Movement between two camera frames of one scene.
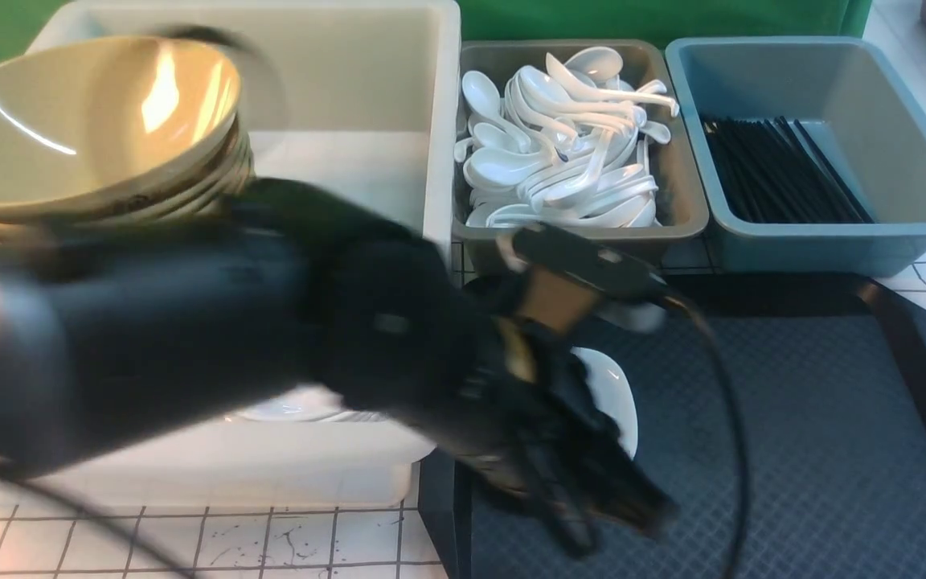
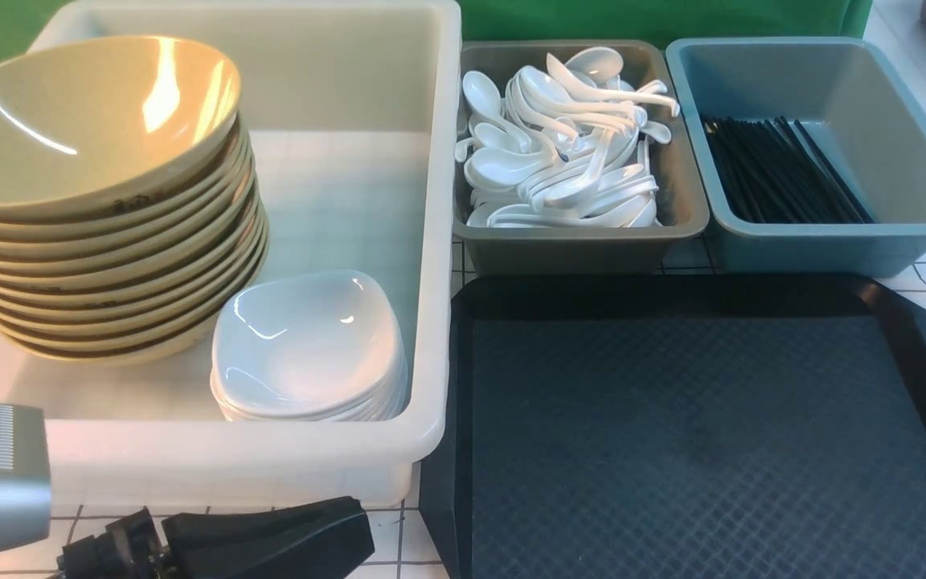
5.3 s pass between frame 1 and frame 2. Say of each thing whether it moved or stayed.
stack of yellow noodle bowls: stayed
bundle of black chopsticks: stayed
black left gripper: moved
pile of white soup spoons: stayed
